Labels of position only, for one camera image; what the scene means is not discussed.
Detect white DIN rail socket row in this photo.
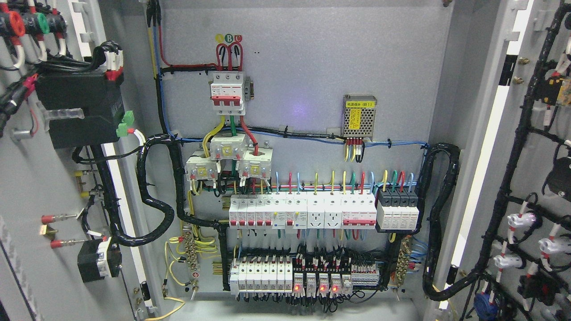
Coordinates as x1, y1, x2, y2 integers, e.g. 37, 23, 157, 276
229, 192, 377, 231

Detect black corrugated cable conduit right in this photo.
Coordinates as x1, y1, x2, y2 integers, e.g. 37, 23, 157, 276
419, 143, 473, 302

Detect black digital power meter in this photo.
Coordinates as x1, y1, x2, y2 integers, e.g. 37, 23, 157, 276
35, 70, 125, 149

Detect red white main circuit breaker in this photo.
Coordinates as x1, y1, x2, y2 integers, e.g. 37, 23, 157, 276
210, 71, 253, 116

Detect black corrugated cable conduit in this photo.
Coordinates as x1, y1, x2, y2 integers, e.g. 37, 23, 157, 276
419, 143, 473, 302
91, 134, 230, 248

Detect black corrugated cable conduit left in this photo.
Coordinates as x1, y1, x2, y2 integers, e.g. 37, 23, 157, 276
91, 134, 230, 248

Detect black white surge protector block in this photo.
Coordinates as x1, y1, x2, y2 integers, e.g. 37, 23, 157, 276
376, 189, 419, 235

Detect metal mesh power supply module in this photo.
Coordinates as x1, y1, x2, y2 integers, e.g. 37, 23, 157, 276
341, 94, 377, 138

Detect white current transformers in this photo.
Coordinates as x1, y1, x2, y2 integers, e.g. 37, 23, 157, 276
185, 133, 273, 182

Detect lower relay and breaker row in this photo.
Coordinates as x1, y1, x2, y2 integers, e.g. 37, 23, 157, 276
227, 244, 380, 305

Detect grey cabinet door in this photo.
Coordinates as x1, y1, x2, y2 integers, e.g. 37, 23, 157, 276
1, 0, 168, 321
449, 0, 570, 321

